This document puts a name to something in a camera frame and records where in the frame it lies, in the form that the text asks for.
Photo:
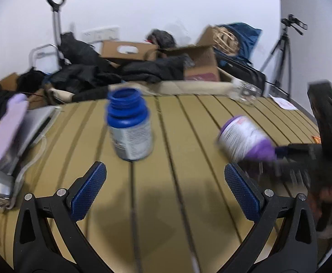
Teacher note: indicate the luggage trolley handle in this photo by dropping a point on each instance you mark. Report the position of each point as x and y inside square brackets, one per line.
[57, 32]

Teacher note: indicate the black camera tripod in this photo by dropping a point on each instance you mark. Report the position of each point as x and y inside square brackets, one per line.
[282, 52]

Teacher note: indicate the black suitcase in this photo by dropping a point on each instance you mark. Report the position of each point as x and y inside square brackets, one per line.
[241, 71]

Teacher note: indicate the blue fabric bag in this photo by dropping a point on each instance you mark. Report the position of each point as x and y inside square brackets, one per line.
[247, 37]

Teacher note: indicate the black plastic bag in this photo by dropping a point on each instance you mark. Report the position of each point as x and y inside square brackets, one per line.
[161, 38]

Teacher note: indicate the clear glass jar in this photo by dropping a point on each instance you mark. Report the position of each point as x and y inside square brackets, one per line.
[244, 92]

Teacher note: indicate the white paper sheet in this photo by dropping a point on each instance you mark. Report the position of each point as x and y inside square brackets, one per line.
[283, 103]

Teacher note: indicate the flat cardboard box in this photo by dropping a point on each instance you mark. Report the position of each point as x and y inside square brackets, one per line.
[124, 51]

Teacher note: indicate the open cardboard box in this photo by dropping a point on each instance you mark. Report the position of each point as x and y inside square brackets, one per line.
[203, 65]

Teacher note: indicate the silver laptop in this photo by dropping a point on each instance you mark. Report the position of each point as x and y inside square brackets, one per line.
[28, 146]

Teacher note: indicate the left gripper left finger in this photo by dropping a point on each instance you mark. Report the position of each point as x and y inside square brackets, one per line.
[47, 234]

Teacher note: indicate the purple pill bottle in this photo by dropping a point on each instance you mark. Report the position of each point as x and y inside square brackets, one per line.
[241, 139]

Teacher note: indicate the woven rattan ball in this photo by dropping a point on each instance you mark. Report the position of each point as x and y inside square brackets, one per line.
[225, 41]

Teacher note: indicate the blue pill bottle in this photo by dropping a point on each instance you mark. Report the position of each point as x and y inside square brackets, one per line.
[128, 119]

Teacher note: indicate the pile of black clothes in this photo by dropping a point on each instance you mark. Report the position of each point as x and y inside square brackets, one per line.
[88, 76]

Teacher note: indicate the white wall socket strip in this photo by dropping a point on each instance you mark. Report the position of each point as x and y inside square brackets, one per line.
[101, 34]

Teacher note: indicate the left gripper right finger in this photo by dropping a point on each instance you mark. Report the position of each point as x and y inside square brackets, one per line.
[283, 236]

